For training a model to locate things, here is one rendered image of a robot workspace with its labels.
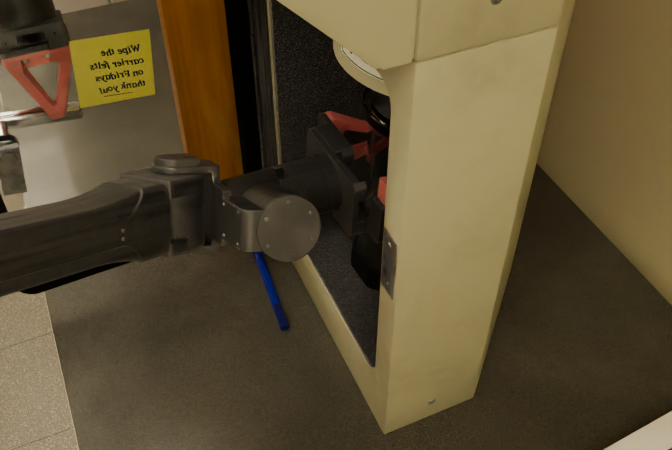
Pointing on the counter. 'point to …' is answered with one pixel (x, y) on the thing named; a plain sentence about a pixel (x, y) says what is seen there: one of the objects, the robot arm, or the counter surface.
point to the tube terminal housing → (458, 168)
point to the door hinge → (258, 19)
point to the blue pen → (271, 291)
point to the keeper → (388, 263)
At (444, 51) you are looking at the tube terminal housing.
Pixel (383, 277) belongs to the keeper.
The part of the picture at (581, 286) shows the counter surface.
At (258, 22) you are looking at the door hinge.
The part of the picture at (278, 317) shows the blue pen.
